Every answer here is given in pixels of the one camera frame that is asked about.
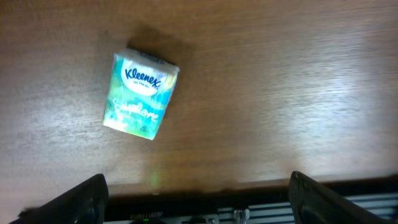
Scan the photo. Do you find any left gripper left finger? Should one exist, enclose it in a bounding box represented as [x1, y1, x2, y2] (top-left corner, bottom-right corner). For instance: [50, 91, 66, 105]
[11, 174, 109, 224]

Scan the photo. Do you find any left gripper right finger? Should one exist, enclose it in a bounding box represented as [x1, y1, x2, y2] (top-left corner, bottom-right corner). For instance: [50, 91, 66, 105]
[288, 171, 392, 224]

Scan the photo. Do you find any teal Kleenex tissue pack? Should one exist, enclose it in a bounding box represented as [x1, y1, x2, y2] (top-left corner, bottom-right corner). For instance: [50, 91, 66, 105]
[103, 49, 180, 140]

